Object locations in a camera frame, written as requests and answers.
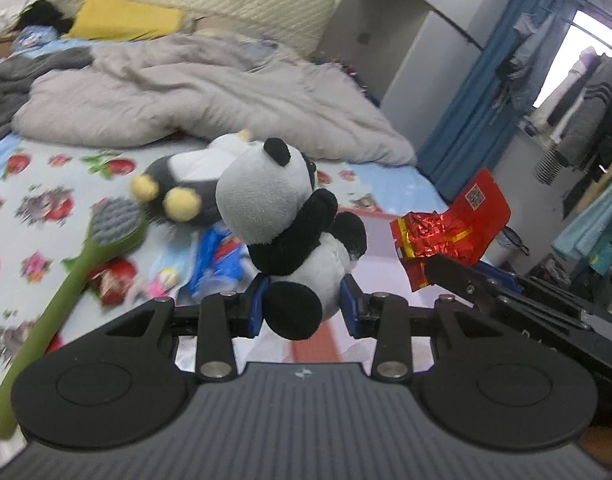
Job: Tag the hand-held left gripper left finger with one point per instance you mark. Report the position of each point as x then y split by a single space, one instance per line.
258 305

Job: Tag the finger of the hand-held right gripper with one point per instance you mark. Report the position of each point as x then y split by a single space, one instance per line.
460 280

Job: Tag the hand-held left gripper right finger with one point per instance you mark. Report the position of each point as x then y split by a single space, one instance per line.
350 310

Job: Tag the orange cardboard box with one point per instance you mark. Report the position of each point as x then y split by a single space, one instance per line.
311 345

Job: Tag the red foil packet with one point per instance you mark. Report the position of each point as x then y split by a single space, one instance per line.
425 240

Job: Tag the red card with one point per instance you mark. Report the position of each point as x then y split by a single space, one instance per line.
485 210

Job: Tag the panda plush toy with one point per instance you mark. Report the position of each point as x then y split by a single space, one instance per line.
266 190

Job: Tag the blue snack wrapper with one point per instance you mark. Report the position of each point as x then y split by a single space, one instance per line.
216 260

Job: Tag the teal cloth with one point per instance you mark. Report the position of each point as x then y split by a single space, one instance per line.
590 225

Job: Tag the striped cloth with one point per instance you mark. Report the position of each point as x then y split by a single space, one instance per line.
550 165

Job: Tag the grey penguin plush toy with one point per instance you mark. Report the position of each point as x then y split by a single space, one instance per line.
186 175

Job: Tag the blue curtain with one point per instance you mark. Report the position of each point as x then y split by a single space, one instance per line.
465 125

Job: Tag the green massage brush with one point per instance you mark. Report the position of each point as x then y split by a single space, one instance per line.
61 290

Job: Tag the hanging dark clothes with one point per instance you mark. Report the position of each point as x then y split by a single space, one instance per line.
590 115

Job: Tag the grey quilt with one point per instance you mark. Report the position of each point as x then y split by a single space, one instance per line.
186 90

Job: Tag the hanging grey blue clothes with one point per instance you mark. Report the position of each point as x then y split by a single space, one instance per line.
528 55

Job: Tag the fruit print sheet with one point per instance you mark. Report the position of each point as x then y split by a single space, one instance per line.
51 175

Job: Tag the white wardrobe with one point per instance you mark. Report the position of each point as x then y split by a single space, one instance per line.
410 35

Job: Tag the beige pillow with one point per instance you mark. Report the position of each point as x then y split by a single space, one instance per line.
226 25

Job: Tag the yellow pillow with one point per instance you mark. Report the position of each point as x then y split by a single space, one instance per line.
126 20

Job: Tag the dark grey blanket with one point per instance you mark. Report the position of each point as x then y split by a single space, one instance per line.
21 85

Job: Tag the blue printed bag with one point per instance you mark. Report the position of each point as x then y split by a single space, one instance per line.
36 37

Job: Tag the black clothes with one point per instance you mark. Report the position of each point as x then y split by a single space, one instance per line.
43 15

